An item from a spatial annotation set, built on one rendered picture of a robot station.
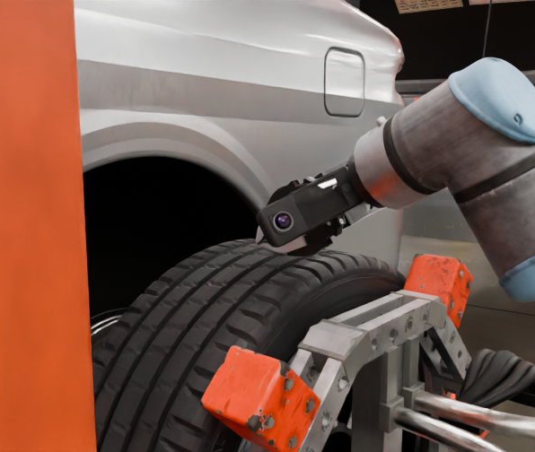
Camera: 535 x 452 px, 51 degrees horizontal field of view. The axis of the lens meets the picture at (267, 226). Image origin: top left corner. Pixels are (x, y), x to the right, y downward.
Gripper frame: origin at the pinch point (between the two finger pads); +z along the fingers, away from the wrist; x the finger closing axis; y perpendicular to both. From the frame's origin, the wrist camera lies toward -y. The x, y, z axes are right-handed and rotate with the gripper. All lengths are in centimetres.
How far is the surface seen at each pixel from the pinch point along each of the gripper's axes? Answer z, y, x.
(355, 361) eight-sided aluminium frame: -9.7, -5.1, -17.0
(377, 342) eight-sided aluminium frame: -9.3, 0.2, -17.3
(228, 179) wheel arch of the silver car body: 23.7, 22.1, 13.9
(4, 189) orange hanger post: -32, -40, 6
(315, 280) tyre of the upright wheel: -4.7, 0.8, -7.6
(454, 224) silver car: 107, 228, -39
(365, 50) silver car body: 15, 74, 29
